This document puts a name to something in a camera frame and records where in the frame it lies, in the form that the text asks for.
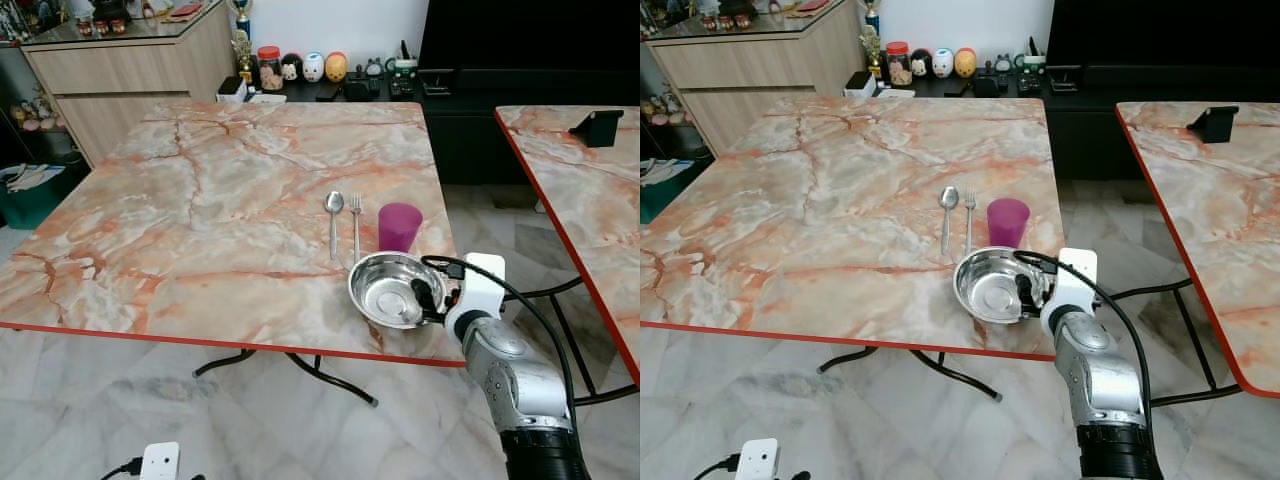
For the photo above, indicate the stainless steel bowl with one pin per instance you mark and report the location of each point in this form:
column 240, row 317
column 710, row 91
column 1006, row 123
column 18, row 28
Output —
column 990, row 285
column 385, row 290

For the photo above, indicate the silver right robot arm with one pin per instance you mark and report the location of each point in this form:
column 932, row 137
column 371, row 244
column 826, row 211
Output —
column 1105, row 380
column 520, row 385

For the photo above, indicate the purple plastic cup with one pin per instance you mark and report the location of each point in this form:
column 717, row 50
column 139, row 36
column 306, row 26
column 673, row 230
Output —
column 1007, row 222
column 399, row 228

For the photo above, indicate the silver fork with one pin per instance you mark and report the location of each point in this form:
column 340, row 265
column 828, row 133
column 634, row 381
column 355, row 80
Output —
column 355, row 205
column 968, row 201

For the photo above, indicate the silver spoon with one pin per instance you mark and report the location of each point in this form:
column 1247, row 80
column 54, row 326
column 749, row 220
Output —
column 948, row 198
column 334, row 203

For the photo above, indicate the marble-top folding table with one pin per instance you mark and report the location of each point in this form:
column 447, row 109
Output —
column 820, row 200
column 590, row 200
column 200, row 200
column 1220, row 220

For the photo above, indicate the black phone stand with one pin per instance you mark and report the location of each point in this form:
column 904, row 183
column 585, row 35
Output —
column 1213, row 124
column 598, row 128

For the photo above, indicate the white and green mug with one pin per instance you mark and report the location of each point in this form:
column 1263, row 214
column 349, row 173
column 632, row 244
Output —
column 1031, row 63
column 403, row 67

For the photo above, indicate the green bin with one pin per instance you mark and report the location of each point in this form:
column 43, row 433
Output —
column 30, row 200
column 658, row 190

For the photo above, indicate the yellow egg figurine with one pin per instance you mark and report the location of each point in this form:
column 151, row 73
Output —
column 964, row 63
column 336, row 67

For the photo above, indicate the black and white egg figurine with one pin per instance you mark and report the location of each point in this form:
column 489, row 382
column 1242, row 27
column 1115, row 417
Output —
column 919, row 63
column 291, row 68

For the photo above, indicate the red-lidded clear jar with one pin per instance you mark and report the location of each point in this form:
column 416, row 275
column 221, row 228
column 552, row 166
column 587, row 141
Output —
column 898, row 66
column 270, row 72

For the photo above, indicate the small white box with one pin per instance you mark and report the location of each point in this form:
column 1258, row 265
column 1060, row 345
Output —
column 232, row 90
column 860, row 85

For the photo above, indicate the black television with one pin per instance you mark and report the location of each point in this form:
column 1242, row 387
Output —
column 530, row 30
column 1160, row 30

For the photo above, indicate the small gold trophy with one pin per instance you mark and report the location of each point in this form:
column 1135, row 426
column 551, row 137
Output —
column 242, row 55
column 872, row 50

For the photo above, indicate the blue and gold trophy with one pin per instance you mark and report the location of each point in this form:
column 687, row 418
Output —
column 240, row 14
column 871, row 12

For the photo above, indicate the light wooden cabinet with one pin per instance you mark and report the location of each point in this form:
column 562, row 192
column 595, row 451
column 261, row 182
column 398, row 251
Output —
column 130, row 70
column 760, row 65

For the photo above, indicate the red tray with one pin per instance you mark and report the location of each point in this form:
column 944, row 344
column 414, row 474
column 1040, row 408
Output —
column 812, row 5
column 185, row 12

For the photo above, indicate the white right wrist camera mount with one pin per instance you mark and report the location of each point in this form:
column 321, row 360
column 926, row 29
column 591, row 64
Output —
column 483, row 285
column 1075, row 280

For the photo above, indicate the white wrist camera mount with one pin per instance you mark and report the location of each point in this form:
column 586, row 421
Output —
column 483, row 285
column 757, row 460
column 160, row 462
column 1075, row 280

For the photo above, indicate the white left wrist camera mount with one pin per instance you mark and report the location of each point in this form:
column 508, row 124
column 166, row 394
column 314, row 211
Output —
column 757, row 460
column 160, row 462

